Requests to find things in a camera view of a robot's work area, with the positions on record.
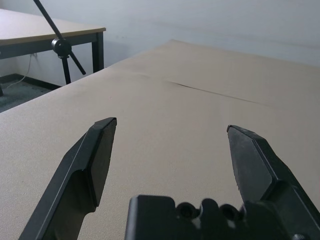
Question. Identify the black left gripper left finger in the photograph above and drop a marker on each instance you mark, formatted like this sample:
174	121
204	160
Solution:
75	162

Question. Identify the black tripod stand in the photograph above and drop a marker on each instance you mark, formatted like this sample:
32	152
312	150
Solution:
60	46

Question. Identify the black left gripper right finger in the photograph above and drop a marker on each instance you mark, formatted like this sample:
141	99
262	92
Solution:
257	165

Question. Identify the beige side table black legs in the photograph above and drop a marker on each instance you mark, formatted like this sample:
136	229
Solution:
37	30

